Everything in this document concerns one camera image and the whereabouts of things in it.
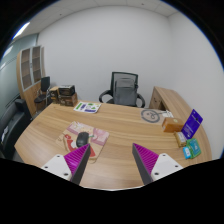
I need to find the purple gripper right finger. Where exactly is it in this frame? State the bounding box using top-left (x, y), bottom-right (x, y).
top-left (131, 142), bottom-right (184, 185)

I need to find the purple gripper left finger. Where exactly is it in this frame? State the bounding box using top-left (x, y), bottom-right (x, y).
top-left (40, 143), bottom-right (92, 185)

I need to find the dark grey computer mouse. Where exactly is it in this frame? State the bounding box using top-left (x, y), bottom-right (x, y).
top-left (76, 132), bottom-right (89, 147)

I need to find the small tan packet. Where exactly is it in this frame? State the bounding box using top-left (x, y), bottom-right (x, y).
top-left (174, 132), bottom-right (186, 147)

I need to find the small blue card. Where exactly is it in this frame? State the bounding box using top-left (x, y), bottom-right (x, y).
top-left (183, 147), bottom-right (192, 159)

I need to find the orange brown box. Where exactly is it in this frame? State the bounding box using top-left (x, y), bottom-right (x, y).
top-left (162, 117), bottom-right (184, 133)

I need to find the green booklet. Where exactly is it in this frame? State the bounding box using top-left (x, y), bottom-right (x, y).
top-left (186, 138), bottom-right (201, 159)

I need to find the white green leaflet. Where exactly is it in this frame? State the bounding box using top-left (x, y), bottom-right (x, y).
top-left (74, 102), bottom-right (101, 113)

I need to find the purple standing sign card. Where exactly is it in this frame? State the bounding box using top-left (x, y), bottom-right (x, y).
top-left (181, 109), bottom-right (203, 139)

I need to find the dark cardboard boxes stack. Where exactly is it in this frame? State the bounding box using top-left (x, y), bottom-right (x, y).
top-left (50, 85), bottom-right (77, 106)

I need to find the wooden side return desk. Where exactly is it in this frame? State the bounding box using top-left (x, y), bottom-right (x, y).
top-left (149, 86), bottom-right (192, 118)

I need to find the small black side chair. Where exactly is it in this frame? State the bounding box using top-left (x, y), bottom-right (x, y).
top-left (34, 76), bottom-right (50, 105)

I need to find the black sofa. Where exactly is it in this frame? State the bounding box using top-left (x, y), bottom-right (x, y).
top-left (0, 99), bottom-right (32, 160)

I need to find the black mesh office chair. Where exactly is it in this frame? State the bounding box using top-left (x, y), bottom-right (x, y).
top-left (99, 72), bottom-right (145, 108)

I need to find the wooden bookshelf cabinet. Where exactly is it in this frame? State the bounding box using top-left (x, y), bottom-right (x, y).
top-left (16, 46), bottom-right (44, 115)

